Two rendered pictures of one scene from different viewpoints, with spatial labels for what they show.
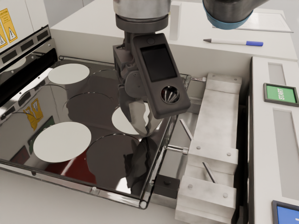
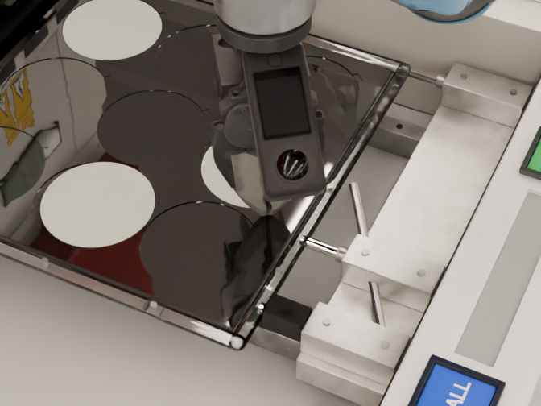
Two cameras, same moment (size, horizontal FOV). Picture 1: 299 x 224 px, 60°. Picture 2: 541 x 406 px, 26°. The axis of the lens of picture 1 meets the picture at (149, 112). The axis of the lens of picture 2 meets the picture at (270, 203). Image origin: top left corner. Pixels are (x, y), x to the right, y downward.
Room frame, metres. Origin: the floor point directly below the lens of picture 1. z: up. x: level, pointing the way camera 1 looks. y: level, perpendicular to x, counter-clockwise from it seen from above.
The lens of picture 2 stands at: (-0.33, -0.10, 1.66)
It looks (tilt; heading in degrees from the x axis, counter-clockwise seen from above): 48 degrees down; 9
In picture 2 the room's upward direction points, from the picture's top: straight up
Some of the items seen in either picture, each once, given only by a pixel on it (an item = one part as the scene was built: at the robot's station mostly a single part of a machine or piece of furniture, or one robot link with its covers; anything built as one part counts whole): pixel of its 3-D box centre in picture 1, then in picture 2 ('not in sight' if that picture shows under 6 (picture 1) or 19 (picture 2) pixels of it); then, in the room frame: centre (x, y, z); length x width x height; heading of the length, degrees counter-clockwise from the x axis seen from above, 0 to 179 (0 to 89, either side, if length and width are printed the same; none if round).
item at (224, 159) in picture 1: (212, 156); (392, 272); (0.30, -0.11, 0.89); 0.08 x 0.03 x 0.03; 73
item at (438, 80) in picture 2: (198, 79); (427, 76); (0.55, -0.12, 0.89); 0.05 x 0.01 x 0.01; 73
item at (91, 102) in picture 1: (87, 107); (152, 129); (0.43, 0.13, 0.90); 0.34 x 0.34 x 0.01; 73
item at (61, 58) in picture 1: (121, 67); (241, 18); (0.60, 0.07, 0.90); 0.37 x 0.01 x 0.01; 73
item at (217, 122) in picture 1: (214, 138); (422, 232); (0.37, -0.13, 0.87); 0.36 x 0.08 x 0.03; 163
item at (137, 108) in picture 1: (134, 111); (245, 163); (0.35, 0.03, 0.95); 0.06 x 0.03 x 0.09; 18
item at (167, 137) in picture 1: (171, 124); (329, 192); (0.38, -0.04, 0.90); 0.38 x 0.01 x 0.01; 163
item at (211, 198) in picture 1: (206, 196); (354, 343); (0.22, -0.08, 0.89); 0.08 x 0.03 x 0.03; 73
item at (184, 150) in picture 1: (177, 149); (325, 249); (0.31, -0.05, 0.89); 0.05 x 0.01 x 0.01; 73
